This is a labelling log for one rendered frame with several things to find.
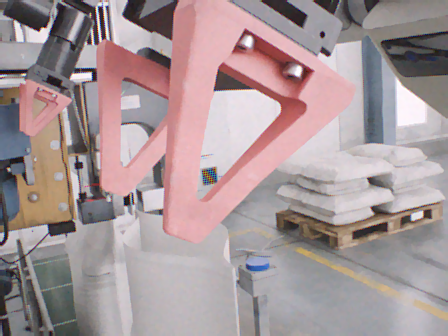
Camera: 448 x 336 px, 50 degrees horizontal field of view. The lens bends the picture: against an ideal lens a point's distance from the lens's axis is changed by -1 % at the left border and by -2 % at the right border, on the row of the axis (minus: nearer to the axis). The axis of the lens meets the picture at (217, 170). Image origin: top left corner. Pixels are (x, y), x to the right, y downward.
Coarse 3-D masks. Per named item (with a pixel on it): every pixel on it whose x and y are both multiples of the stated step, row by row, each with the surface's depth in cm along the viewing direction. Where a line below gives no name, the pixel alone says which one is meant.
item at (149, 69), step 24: (120, 48) 25; (144, 48) 26; (120, 72) 25; (144, 72) 26; (168, 72) 26; (120, 96) 25; (168, 96) 27; (120, 120) 25; (120, 144) 26; (120, 168) 26; (144, 168) 26; (120, 192) 26
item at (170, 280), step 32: (160, 224) 107; (128, 256) 88; (160, 256) 82; (192, 256) 104; (224, 256) 78; (160, 288) 83; (192, 288) 80; (224, 288) 75; (160, 320) 84; (192, 320) 81; (224, 320) 77
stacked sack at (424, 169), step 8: (400, 168) 399; (408, 168) 398; (416, 168) 399; (424, 168) 401; (432, 168) 404; (440, 168) 410; (376, 176) 401; (384, 176) 394; (392, 176) 387; (400, 176) 387; (408, 176) 391; (416, 176) 396; (424, 176) 401; (432, 176) 412; (376, 184) 403; (384, 184) 394; (392, 184) 387
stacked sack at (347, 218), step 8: (288, 208) 426; (296, 208) 414; (304, 208) 404; (368, 208) 389; (312, 216) 396; (320, 216) 386; (328, 216) 377; (336, 216) 374; (344, 216) 376; (352, 216) 379; (360, 216) 382; (368, 216) 385; (336, 224) 372
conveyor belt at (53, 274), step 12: (36, 264) 275; (48, 264) 273; (60, 264) 272; (36, 276) 256; (48, 276) 255; (60, 276) 254; (48, 288) 239; (60, 288) 238; (72, 288) 237; (48, 300) 225; (60, 300) 224; (72, 300) 223; (48, 312) 212; (60, 312) 211; (72, 312) 210; (60, 324) 200; (72, 324) 199
